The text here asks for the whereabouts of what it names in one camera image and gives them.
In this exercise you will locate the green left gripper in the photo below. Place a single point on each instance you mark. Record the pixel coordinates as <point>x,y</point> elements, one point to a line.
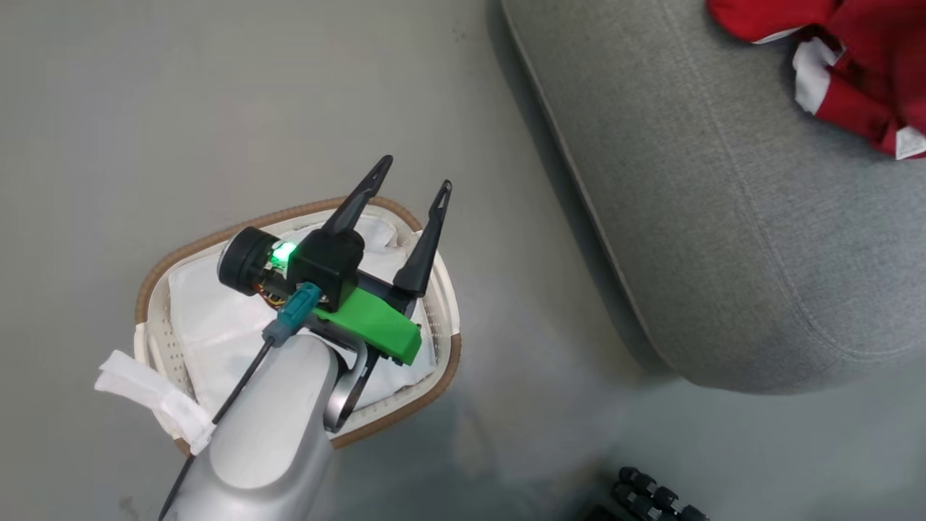
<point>376,325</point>

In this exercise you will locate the white wicker-rimmed laundry basket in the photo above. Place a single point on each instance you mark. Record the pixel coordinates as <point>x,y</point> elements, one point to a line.
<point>441,347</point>

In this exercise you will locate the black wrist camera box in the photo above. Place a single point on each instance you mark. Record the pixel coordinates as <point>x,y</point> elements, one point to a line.
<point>329,260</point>

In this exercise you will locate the red and white garment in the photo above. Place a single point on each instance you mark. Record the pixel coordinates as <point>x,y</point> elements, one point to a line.
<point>868,65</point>

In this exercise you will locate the black ribbed robot part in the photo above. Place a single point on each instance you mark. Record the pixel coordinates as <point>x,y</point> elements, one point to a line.
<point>651,499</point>

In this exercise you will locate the grey fabric sofa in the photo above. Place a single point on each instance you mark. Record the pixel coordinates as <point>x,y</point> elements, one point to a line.
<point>723,217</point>

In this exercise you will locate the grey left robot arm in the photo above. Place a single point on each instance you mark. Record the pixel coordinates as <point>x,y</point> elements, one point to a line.
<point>275,427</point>

